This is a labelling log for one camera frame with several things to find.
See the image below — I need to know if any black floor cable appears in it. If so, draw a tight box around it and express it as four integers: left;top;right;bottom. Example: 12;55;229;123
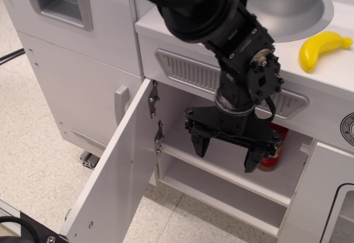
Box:
0;48;25;65

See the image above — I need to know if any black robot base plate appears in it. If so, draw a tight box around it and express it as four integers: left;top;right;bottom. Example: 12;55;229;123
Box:
0;211;70;243

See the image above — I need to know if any aluminium base frame rail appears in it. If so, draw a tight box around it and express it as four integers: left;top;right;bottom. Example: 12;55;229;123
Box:
1;200;21;236

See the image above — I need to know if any white toy fridge cabinet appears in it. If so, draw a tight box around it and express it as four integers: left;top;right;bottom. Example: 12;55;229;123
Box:
4;0;143;156

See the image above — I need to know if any silver toy sink basin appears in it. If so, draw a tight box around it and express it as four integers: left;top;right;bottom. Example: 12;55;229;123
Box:
247;0;334;43

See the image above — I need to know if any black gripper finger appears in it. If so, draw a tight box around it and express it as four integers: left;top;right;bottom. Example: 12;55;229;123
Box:
191;128;212;158
244;147;266;173

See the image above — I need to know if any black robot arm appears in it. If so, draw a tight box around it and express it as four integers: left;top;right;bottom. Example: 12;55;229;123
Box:
149;0;284;173

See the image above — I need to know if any silver fridge emblem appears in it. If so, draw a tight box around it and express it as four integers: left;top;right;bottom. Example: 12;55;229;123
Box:
71;130;107;151

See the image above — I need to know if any white toy kitchen counter unit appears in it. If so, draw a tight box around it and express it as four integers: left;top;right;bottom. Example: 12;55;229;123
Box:
134;0;354;240

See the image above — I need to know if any upper metal door hinge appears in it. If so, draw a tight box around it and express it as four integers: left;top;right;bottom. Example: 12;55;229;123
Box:
148;80;160;118

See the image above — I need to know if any black round oven dial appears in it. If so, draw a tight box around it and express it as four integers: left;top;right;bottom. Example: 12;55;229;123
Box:
340;113;354;146

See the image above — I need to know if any metal door hinge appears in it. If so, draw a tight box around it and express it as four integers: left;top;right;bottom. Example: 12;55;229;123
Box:
148;80;160;118
154;121;164;155

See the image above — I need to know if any red spice jar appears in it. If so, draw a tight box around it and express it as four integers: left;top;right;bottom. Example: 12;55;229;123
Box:
257;123;289;172

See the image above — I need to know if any grey vent panel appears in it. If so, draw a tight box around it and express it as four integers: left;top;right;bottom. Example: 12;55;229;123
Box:
154;49;310;119

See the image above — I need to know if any white oven door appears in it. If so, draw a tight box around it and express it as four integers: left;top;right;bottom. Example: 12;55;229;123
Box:
278;142;353;242

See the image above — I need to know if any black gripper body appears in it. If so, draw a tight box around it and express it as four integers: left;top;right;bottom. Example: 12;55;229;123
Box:
184;106;282;149

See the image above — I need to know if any silver fridge door handle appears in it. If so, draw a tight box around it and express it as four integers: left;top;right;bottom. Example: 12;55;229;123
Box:
114;85;130;126

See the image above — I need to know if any lower metal door hinge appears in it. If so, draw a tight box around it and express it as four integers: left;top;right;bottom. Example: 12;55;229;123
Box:
154;121;164;155

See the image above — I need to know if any yellow toy banana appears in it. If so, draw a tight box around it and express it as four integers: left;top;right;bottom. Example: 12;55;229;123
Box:
299;32;353;72

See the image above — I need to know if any white cabinet door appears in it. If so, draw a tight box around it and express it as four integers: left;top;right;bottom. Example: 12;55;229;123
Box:
60;79;158;242

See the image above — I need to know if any aluminium extrusion rail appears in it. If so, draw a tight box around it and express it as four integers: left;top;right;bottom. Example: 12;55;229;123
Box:
80;151;100;170

